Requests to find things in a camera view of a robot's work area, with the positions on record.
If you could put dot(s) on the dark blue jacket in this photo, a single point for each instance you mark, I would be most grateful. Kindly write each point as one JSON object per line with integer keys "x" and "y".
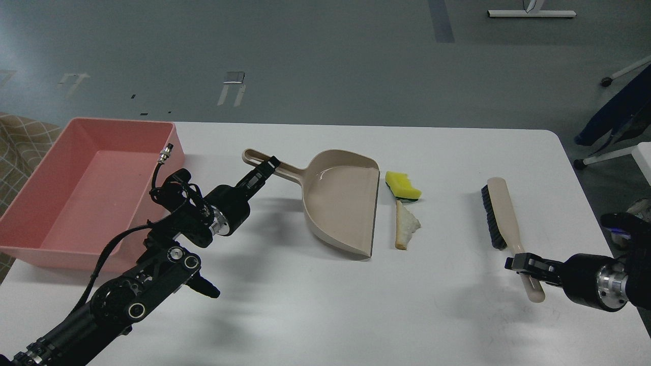
{"x": 615, "y": 115}

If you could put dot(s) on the yellow green sponge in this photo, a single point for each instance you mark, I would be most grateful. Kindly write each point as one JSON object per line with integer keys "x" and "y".
{"x": 401, "y": 187}

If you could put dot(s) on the beige plastic dustpan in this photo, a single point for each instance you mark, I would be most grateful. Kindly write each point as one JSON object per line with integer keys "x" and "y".
{"x": 339, "y": 197}

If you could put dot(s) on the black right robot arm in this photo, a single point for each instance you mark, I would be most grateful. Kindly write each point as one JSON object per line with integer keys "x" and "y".
{"x": 636, "y": 259}

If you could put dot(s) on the white table corner right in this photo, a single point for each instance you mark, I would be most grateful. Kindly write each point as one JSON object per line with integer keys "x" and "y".
{"x": 642, "y": 156}

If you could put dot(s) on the silver floor plate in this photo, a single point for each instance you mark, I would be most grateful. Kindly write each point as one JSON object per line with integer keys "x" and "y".
{"x": 234, "y": 78}

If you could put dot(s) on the white bread slice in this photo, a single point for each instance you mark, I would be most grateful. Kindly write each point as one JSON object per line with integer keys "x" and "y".
{"x": 406, "y": 225}

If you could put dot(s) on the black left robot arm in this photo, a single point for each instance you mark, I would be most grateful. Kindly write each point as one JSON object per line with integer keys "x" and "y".
{"x": 102, "y": 315}

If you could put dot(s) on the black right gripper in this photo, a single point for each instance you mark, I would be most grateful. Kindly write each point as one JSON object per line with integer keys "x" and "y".
{"x": 594, "y": 281}

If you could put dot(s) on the pink plastic bin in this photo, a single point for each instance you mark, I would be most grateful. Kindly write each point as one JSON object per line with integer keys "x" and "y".
{"x": 93, "y": 184}

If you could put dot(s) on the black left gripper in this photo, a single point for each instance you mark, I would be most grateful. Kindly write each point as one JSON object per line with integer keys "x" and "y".
{"x": 230, "y": 203}

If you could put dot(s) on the white office chair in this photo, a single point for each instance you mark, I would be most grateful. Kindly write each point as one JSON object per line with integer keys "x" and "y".
{"x": 640, "y": 124}

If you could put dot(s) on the white desk leg base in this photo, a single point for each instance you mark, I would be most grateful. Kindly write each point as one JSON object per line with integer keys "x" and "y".
{"x": 565, "y": 14}

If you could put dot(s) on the beige hand brush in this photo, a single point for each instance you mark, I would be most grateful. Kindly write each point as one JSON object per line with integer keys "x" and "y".
{"x": 501, "y": 217}

